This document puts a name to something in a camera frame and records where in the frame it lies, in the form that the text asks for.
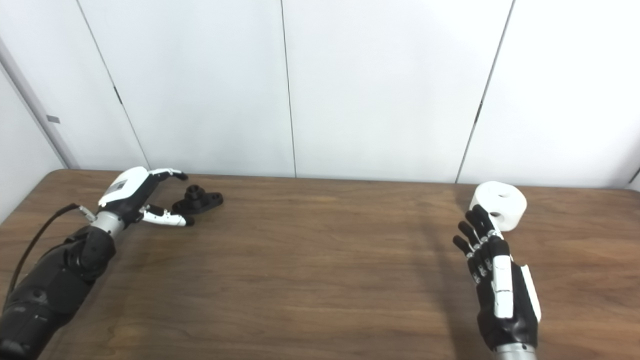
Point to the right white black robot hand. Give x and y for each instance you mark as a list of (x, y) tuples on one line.
[(502, 290)]

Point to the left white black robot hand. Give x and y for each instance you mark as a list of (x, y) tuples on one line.
[(125, 187)]

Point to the black flanged holder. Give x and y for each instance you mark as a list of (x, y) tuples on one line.
[(197, 202)]

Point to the round white cylinder piece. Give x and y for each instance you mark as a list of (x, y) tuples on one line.
[(507, 202)]

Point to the grey wall corner strip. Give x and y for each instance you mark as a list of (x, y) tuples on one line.
[(69, 160)]

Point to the small grey wall tag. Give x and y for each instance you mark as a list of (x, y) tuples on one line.
[(53, 119)]

